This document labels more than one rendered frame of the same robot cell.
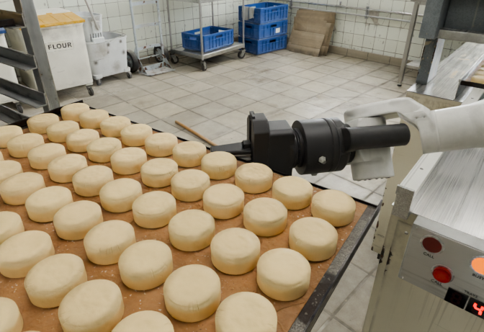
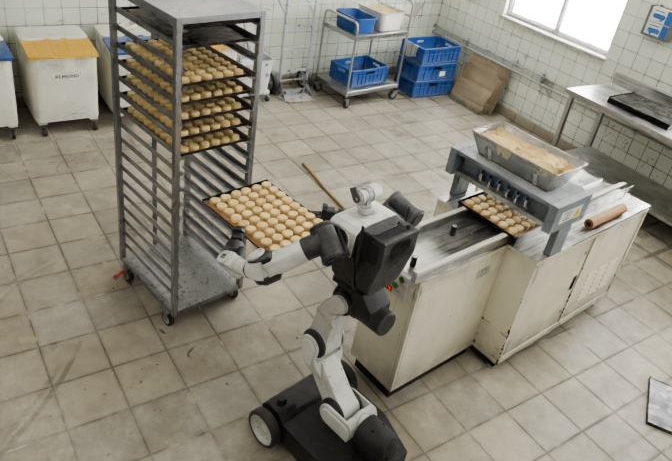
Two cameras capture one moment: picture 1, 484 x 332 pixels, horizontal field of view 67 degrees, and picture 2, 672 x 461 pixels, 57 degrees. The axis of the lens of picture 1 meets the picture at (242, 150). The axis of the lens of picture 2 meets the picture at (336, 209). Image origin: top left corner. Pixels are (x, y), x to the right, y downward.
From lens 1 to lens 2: 2.47 m
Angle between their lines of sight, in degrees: 6
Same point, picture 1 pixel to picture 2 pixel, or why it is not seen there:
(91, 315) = (277, 238)
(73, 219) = (272, 221)
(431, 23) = (450, 165)
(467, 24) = (471, 170)
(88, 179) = (274, 212)
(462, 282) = not seen: hidden behind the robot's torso
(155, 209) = (290, 223)
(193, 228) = (298, 230)
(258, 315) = not seen: hidden behind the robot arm
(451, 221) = not seen: hidden behind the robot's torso
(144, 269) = (287, 234)
